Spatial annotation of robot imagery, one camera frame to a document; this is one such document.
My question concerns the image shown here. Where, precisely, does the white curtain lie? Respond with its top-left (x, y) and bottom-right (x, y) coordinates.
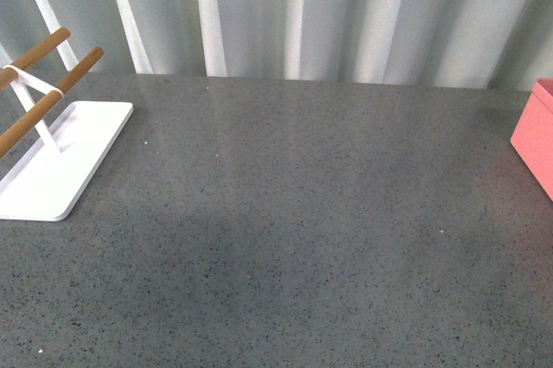
top-left (1, 0), bottom-right (552, 90)

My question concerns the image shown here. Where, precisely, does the white towel rack stand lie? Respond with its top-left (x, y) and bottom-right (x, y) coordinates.
top-left (0, 0), bottom-right (135, 223)

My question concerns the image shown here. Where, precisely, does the pink plastic bin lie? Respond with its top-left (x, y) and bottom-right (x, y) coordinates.
top-left (510, 78), bottom-right (553, 199)

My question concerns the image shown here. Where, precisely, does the wooden rack bar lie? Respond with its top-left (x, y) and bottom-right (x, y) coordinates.
top-left (1, 47), bottom-right (104, 157)
top-left (0, 28), bottom-right (71, 89)

